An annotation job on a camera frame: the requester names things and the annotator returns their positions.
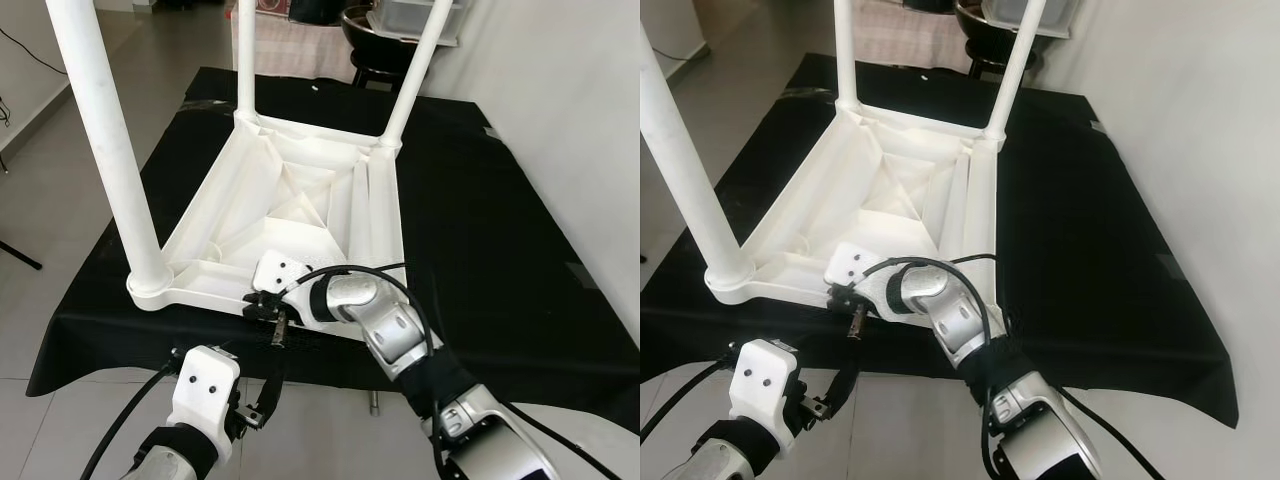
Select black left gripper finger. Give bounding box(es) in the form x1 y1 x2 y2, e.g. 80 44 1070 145
255 358 293 429
825 353 865 423

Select black chair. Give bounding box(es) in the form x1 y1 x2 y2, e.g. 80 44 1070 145
0 240 43 271

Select black bag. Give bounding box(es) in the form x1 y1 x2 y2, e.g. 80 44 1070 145
288 0 346 23

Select clear plastic drawer box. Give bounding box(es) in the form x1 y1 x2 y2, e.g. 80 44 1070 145
985 0 1071 36
365 0 466 41

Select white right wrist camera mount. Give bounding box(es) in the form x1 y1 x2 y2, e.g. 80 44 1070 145
250 250 313 301
825 242 886 293

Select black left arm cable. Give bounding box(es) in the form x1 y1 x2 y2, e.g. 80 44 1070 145
78 365 181 480
640 355 741 446

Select thin black wall cable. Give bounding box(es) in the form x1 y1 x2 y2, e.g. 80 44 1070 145
0 28 71 76

